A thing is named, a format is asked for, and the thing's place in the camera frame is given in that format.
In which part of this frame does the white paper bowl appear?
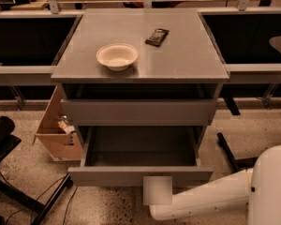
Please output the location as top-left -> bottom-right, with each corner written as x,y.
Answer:
96,43 -> 139,71

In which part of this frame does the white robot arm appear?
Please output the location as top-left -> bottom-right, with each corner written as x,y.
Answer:
150,145 -> 281,225

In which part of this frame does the wooden box on floor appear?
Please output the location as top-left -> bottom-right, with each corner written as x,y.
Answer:
36,88 -> 82,161

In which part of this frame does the black office chair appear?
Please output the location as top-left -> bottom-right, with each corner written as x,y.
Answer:
0,116 -> 22,162

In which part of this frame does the black floor cable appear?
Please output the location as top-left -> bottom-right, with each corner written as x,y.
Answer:
0,164 -> 79,225

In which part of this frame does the grey drawer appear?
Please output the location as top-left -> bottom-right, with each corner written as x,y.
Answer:
61,99 -> 216,127
68,127 -> 213,187

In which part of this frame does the black stand leg left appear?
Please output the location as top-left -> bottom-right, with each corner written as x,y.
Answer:
0,174 -> 73,225

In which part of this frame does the grey top drawer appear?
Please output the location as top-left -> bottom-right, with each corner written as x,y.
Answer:
61,99 -> 216,127

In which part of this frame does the grey drawer cabinet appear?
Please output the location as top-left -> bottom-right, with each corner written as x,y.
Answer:
51,7 -> 230,148

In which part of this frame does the black snack packet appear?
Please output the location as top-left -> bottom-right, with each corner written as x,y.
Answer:
145,28 -> 170,47

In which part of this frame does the black stand leg right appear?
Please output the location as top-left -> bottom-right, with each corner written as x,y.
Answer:
216,132 -> 281,173

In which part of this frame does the black stand leg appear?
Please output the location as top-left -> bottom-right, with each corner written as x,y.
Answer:
0,174 -> 73,225
216,132 -> 281,173

